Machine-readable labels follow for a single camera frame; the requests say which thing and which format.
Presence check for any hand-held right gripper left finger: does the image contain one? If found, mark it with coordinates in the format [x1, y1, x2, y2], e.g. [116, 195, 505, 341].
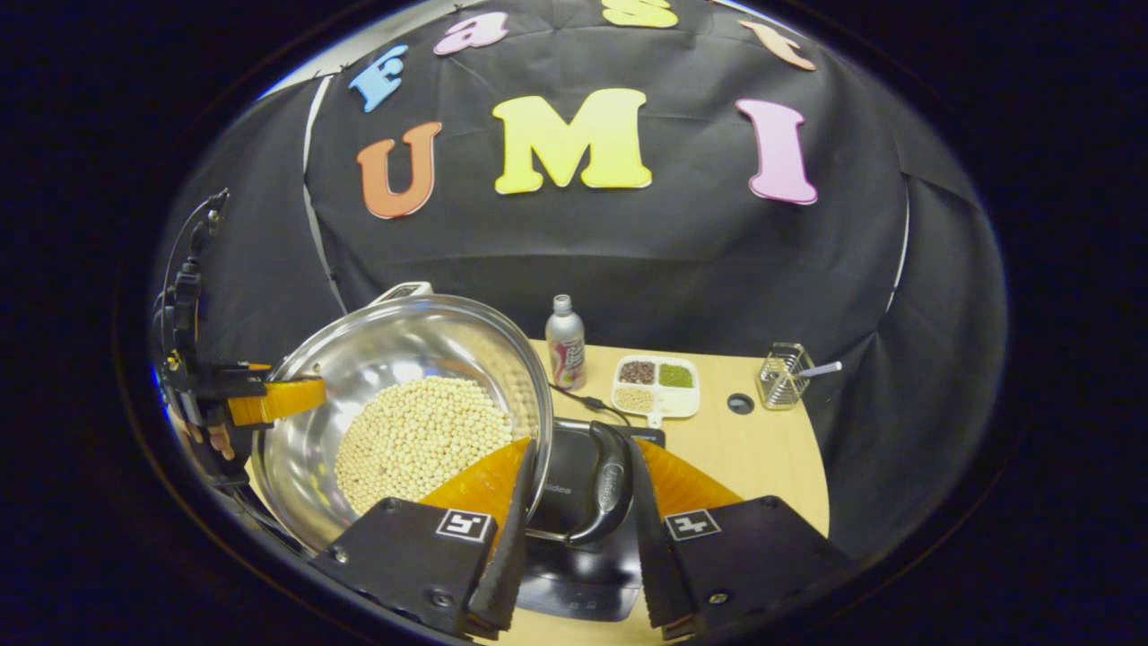
[312, 437, 539, 640]

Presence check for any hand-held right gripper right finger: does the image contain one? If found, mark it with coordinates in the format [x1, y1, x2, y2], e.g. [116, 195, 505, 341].
[628, 437, 857, 640]

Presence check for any black induction cooktop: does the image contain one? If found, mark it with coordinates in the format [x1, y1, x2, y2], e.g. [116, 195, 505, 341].
[516, 417, 669, 622]

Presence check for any steel pot with black handles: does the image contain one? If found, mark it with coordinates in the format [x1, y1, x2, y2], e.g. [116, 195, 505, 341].
[251, 294, 636, 553]

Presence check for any pile of soybeans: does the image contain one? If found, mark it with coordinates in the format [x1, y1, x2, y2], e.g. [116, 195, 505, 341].
[335, 377, 517, 517]

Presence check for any white divided bean tray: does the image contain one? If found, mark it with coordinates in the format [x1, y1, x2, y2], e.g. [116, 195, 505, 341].
[612, 354, 700, 430]

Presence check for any white toaster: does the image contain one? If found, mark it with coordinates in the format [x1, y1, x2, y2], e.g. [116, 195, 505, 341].
[368, 282, 434, 308]

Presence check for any silver printed bottle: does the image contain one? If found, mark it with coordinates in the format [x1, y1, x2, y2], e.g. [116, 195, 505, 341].
[545, 294, 587, 391]

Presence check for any black backdrop cloth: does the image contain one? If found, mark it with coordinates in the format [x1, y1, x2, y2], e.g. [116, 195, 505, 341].
[148, 0, 1010, 562]

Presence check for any black power cable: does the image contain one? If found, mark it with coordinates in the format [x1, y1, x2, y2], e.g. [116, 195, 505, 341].
[549, 384, 633, 427]

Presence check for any wire mesh holder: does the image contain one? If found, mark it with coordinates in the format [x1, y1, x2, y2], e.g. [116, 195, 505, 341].
[758, 342, 813, 411]

